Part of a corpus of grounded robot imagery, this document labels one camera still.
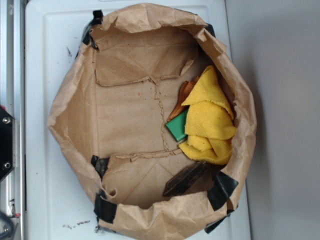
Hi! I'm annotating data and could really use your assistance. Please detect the brown paper bag bin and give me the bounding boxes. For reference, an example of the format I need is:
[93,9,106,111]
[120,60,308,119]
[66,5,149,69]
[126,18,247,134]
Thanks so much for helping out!
[48,3,257,240]

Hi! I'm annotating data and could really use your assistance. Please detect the dark brown wood chip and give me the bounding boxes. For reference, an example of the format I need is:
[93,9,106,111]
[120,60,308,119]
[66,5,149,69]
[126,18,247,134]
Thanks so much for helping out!
[162,161,209,197]

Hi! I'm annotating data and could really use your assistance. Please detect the green plastic block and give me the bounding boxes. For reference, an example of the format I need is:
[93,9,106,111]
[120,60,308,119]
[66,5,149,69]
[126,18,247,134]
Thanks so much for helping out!
[165,109,188,142]

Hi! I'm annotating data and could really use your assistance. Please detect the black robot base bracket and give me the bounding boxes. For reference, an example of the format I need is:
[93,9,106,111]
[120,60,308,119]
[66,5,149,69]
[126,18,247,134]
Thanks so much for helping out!
[0,106,15,182]

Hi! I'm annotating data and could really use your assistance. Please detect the yellow cloth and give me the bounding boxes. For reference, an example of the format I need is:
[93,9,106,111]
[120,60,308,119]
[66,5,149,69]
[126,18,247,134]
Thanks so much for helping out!
[178,65,237,165]

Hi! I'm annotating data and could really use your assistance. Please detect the silver metal rail frame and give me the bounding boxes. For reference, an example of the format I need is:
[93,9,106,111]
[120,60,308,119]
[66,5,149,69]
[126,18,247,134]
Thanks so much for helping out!
[0,0,27,240]

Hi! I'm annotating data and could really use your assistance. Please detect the light orange wood chip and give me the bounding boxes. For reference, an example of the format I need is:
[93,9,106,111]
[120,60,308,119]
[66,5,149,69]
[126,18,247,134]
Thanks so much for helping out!
[167,76,200,122]

